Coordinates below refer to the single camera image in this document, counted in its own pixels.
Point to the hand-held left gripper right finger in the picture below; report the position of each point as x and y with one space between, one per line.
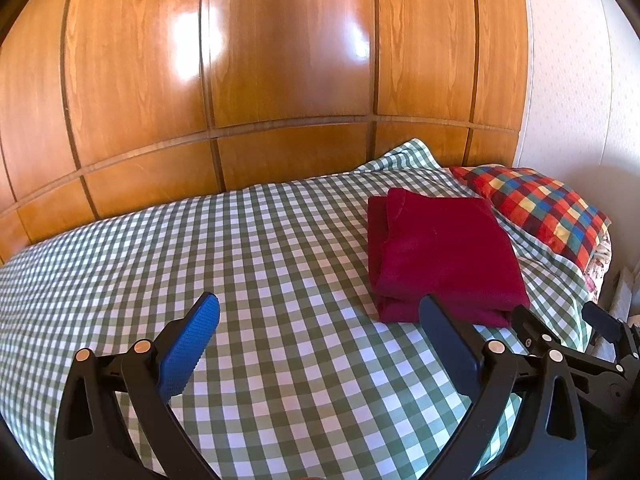
447 347

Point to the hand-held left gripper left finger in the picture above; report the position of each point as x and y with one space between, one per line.
192 337

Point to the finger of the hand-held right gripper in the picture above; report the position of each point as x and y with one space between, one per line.
607 325
530 327

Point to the dark red sweater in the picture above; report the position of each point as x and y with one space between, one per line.
440 250

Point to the floral bed cover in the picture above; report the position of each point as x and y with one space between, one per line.
600 265

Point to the green checked bed sheet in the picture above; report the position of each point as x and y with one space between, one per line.
250 270

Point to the multicoloured checked pillow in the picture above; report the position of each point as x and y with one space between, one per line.
540 205

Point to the wooden wardrobe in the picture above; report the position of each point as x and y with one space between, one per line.
250 70

